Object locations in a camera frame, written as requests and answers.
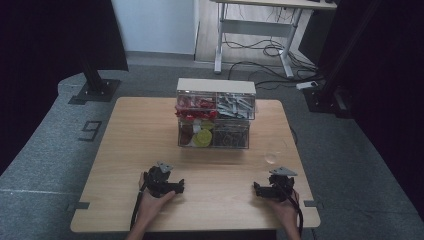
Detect dark red round capsule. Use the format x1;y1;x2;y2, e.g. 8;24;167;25
180;123;195;146

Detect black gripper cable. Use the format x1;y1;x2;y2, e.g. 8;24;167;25
281;181;304;237
129;181;148;231

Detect black tape strip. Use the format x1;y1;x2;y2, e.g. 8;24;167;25
303;199;325;211
66;201;91;213

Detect black stand with heavy base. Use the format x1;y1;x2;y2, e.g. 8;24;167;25
302;0;384;120

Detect black floor cables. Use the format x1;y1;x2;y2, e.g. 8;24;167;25
222;6;323;92

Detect large yellow-green round capsule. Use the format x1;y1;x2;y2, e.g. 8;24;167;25
192;128;214;148

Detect black curtain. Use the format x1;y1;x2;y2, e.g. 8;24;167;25
298;0;424;221
0;0;130;176

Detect pile of grey packets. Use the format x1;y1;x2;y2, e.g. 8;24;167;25
216;93;255;120

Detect person's right hand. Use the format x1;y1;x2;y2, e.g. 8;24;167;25
264;189;301;229

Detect white power strip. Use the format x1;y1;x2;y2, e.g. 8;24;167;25
295;80;320;91

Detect white metal desk frame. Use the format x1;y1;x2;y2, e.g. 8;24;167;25
209;0;338;80

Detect clear acrylic drawer organizer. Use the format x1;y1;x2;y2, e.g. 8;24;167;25
175;77;257;150

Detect person's left hand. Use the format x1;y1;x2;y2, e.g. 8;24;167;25
137;171;177;228

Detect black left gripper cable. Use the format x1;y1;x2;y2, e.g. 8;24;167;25
129;181;148;231

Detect black stand with base plate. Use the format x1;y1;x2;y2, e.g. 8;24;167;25
68;56;122;105

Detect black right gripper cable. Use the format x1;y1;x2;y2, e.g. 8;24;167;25
281;181;304;237

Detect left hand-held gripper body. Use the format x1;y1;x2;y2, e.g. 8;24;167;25
145;161;175;198

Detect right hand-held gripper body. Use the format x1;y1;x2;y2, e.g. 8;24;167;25
268;166;298;203

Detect pile of dark small packets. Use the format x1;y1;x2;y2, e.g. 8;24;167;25
213;128;249;148

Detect pile of red packets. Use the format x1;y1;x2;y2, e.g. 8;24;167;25
174;94;219;122

